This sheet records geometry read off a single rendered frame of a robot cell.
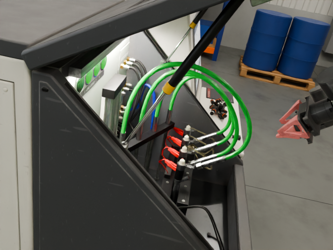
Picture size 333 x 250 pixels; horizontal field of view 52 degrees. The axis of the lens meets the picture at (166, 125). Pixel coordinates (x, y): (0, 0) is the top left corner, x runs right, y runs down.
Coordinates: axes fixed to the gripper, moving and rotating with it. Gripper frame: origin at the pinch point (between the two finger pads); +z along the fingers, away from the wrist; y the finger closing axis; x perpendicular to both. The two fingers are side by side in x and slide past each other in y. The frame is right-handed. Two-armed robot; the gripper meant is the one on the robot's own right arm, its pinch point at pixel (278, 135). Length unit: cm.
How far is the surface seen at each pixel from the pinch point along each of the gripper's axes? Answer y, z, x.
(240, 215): -16.4, 19.9, 14.0
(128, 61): 47, 36, -1
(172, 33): 47, 20, -12
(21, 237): 21, 49, 62
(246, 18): 36, 126, -629
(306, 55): -62, 36, -473
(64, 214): 21, 35, 59
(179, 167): 9.0, 26.6, 20.7
